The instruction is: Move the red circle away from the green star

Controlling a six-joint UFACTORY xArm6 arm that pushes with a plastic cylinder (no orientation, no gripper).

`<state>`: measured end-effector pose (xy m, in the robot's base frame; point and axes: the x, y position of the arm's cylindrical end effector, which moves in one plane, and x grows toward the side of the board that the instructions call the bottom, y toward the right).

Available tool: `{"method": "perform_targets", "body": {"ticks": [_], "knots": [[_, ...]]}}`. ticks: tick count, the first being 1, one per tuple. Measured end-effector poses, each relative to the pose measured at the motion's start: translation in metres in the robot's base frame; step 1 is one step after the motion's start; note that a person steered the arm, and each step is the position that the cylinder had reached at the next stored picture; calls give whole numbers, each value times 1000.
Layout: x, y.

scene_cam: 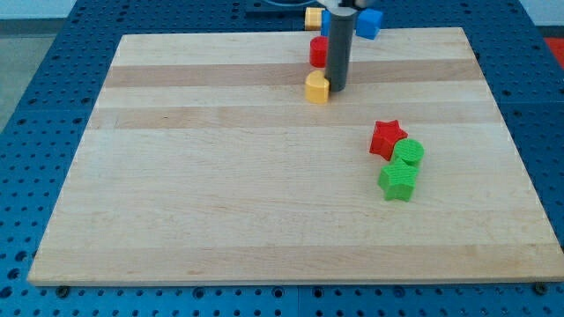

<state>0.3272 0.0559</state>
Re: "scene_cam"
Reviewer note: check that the green circle block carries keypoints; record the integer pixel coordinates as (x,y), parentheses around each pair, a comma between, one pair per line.
(409,151)

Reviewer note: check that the yellow heart block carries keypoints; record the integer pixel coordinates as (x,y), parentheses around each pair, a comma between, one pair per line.
(317,87)

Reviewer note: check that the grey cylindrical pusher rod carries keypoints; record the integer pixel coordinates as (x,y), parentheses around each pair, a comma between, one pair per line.
(341,26)

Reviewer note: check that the green star block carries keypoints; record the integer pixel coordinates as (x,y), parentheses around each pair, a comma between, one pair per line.
(398,180)

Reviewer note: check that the yellow block at back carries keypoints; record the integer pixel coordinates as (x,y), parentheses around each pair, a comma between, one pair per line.
(313,18)

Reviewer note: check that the red star block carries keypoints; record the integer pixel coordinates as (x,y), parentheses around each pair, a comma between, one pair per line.
(385,137)

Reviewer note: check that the blue cube block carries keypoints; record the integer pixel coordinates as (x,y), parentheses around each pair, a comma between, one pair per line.
(369,23)

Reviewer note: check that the red circle block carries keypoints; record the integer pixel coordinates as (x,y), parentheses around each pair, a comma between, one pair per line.
(318,47)

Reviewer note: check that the wooden board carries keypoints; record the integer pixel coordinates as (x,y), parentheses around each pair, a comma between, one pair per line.
(202,163)

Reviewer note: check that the blue block behind rod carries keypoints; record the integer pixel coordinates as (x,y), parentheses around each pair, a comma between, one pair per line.
(325,23)

